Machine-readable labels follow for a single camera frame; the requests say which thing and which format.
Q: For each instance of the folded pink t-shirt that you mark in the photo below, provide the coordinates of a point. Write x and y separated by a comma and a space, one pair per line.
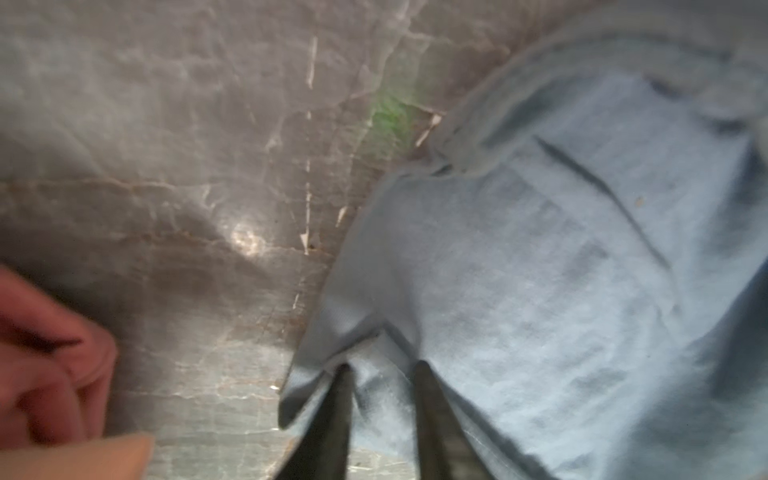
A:
56, 373

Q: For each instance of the blue-grey t-shirt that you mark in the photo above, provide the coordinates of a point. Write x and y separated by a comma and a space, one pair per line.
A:
580, 256

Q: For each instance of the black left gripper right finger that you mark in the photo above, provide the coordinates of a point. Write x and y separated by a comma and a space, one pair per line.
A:
444, 452

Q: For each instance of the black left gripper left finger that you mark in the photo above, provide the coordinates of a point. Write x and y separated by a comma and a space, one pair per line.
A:
323, 451

